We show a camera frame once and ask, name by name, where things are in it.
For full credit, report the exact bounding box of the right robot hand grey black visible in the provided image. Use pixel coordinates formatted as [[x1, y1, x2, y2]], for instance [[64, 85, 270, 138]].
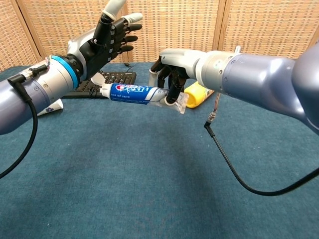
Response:
[[149, 48, 207, 105]]

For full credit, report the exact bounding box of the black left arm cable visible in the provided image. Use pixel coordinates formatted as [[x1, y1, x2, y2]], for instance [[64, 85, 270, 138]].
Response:
[[0, 64, 48, 179]]

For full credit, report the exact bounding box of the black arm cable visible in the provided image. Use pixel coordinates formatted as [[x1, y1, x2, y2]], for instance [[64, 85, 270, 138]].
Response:
[[0, 64, 48, 179], [203, 92, 319, 197]]

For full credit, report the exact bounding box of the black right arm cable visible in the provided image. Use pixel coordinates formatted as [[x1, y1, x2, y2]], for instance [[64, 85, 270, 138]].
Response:
[[203, 92, 319, 197]]

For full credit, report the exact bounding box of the blue white toothpaste tube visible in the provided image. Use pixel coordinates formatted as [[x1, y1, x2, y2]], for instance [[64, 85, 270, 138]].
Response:
[[91, 73, 189, 115]]

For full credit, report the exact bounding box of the white paper cup blue print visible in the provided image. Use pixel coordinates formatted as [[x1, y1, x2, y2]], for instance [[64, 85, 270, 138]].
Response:
[[37, 98, 64, 117]]

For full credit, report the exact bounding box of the yellow plastic bottle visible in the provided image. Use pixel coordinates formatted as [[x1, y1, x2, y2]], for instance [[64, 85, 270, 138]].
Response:
[[183, 81, 215, 109]]

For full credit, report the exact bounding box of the woven bamboo screen panel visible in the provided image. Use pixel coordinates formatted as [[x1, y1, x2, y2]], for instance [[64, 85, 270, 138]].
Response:
[[216, 0, 319, 60], [121, 0, 226, 63], [0, 0, 44, 73], [16, 0, 133, 63]]

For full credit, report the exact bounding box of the left robot hand grey black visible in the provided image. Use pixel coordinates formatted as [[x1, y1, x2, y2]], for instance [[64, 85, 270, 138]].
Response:
[[66, 0, 144, 80]]

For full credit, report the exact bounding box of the black computer keyboard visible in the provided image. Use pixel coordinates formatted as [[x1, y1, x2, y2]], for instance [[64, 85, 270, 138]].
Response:
[[62, 71, 137, 99]]

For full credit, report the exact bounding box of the blue tablecloth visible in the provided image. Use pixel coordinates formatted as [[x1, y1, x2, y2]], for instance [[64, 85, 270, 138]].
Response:
[[0, 59, 319, 239]]

